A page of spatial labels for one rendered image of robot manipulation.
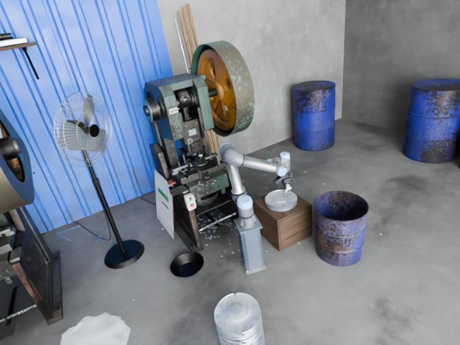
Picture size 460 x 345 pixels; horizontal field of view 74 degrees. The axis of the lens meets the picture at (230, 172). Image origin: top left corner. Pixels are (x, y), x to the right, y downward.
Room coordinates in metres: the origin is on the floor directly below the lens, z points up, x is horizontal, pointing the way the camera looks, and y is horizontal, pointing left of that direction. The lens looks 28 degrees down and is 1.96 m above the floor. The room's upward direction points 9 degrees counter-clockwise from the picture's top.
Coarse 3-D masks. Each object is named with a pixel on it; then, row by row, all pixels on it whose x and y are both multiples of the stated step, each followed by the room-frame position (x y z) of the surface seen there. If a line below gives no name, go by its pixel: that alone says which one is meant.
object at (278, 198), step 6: (270, 192) 2.45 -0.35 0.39; (276, 192) 2.44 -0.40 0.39; (282, 192) 2.42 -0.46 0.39; (288, 192) 2.40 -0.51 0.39; (270, 198) 2.36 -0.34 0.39; (276, 198) 2.33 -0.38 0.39; (282, 198) 2.32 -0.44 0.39; (288, 198) 2.31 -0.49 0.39; (294, 198) 2.30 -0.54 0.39; (270, 204) 2.26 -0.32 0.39; (276, 204) 2.25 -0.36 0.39; (282, 204) 2.23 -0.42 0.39; (288, 204) 2.22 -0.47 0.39
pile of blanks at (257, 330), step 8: (216, 328) 1.26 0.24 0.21; (256, 328) 1.17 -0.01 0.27; (224, 336) 1.17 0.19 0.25; (232, 336) 1.14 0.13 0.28; (240, 336) 1.13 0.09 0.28; (248, 336) 1.15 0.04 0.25; (256, 336) 1.17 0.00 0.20; (224, 344) 1.18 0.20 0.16; (232, 344) 1.14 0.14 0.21; (240, 344) 1.13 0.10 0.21; (248, 344) 1.14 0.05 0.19; (256, 344) 1.16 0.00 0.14; (264, 344) 1.24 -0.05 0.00
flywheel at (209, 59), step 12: (204, 60) 2.91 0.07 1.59; (216, 60) 2.76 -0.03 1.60; (204, 72) 3.01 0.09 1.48; (216, 72) 2.79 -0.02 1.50; (216, 84) 2.75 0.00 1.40; (228, 84) 2.77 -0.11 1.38; (216, 96) 2.78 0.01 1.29; (228, 96) 2.65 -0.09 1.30; (228, 108) 2.68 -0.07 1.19; (216, 120) 2.85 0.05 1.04; (228, 120) 2.71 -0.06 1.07
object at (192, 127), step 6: (186, 120) 2.57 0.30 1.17; (192, 120) 2.56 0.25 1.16; (186, 126) 2.53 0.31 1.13; (192, 126) 2.56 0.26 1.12; (198, 126) 2.58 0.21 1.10; (186, 132) 2.53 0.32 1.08; (192, 132) 2.55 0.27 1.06; (198, 132) 2.58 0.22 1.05; (192, 138) 2.55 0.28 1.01; (198, 138) 2.57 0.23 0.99; (186, 144) 2.53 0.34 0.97; (192, 144) 2.51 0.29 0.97; (198, 144) 2.53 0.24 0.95; (186, 150) 2.56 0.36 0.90; (192, 150) 2.51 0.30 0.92; (198, 150) 2.53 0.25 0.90
